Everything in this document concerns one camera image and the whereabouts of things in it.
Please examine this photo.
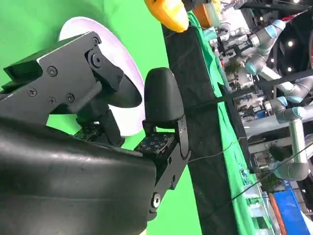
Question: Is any orange box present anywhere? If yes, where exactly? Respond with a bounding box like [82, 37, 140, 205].
[193, 3, 214, 27]

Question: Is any orange and white bread roll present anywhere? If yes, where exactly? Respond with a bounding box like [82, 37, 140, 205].
[144, 0, 189, 33]

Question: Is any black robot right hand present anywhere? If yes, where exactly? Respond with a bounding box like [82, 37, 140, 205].
[0, 31, 192, 235]

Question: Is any green table cloth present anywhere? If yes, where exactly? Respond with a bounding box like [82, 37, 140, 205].
[0, 0, 203, 235]

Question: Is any blue box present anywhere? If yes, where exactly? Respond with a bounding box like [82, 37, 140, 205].
[273, 188, 313, 235]

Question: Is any black backdrop cloth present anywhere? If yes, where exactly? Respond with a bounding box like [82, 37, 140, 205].
[161, 23, 247, 235]

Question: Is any green hanging cloth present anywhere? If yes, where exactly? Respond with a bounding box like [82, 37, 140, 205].
[188, 11, 272, 235]

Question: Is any thin black cable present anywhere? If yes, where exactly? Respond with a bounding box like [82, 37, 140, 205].
[188, 137, 313, 205]

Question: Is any lilac plate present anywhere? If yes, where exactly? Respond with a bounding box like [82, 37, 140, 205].
[58, 16, 145, 137]

